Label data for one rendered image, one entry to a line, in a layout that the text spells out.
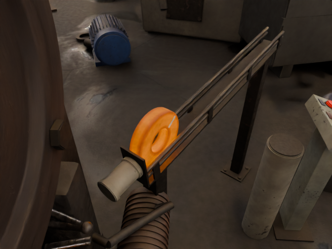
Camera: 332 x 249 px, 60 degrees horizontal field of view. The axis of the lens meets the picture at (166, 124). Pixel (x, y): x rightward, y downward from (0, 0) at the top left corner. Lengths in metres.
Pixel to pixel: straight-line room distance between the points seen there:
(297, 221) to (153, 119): 0.93
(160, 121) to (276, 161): 0.49
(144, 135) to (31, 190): 0.44
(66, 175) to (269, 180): 0.75
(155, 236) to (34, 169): 0.56
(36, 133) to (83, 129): 1.65
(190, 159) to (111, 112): 0.67
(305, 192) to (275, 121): 0.84
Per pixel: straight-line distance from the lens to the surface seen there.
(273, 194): 1.14
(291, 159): 1.01
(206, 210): 1.44
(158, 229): 0.77
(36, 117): 0.23
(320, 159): 1.12
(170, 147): 0.72
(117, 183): 0.65
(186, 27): 2.95
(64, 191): 0.51
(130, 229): 0.70
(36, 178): 0.23
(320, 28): 2.44
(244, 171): 1.61
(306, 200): 1.29
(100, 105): 2.06
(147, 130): 0.64
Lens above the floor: 1.19
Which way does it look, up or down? 40 degrees down
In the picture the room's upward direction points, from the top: straight up
